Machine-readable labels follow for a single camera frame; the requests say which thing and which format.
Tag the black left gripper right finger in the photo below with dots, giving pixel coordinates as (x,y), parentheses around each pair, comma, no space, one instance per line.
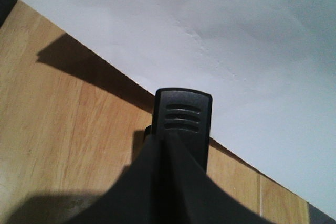
(197,198)

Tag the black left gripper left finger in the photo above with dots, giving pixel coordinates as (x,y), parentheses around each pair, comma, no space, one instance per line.
(135,197)

